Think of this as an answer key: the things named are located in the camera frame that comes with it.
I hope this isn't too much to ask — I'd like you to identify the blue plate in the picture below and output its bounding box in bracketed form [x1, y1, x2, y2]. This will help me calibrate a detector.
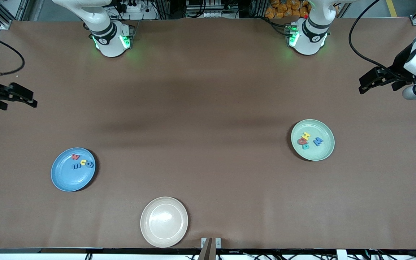
[51, 147, 96, 192]

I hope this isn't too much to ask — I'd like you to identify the green plate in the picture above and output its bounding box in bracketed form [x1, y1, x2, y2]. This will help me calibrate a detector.
[291, 119, 335, 161]

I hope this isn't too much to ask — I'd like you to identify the orange packaged goods pile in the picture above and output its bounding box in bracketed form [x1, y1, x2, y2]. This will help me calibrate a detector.
[265, 0, 311, 19]

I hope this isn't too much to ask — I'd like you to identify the white power strip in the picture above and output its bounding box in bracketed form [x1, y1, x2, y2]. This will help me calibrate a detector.
[118, 0, 158, 20]

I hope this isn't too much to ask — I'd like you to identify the beige plate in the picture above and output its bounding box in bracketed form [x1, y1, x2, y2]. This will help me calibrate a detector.
[140, 196, 189, 248]

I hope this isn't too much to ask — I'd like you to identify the black base cable bundle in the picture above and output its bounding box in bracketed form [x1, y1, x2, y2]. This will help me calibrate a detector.
[260, 14, 290, 36]

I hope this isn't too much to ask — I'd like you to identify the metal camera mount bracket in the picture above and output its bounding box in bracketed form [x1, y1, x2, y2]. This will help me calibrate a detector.
[201, 237, 221, 260]

